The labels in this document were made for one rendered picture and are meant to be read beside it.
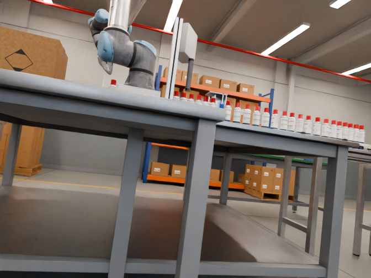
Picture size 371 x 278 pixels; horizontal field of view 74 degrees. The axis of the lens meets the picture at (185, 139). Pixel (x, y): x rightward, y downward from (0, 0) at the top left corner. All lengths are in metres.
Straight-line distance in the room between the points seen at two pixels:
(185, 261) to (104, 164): 5.27
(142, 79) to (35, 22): 5.83
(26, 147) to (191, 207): 4.17
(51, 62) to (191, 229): 0.96
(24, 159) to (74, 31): 3.23
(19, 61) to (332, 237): 1.64
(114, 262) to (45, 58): 0.93
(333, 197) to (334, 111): 7.20
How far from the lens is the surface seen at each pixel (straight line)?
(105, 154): 6.00
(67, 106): 0.81
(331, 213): 1.41
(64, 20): 6.79
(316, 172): 1.90
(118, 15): 1.24
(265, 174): 5.25
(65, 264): 1.12
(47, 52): 1.34
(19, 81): 0.80
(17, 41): 1.38
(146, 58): 1.20
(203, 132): 0.79
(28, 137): 4.78
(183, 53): 1.60
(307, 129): 2.07
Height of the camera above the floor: 0.67
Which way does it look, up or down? 4 degrees up
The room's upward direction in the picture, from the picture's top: 7 degrees clockwise
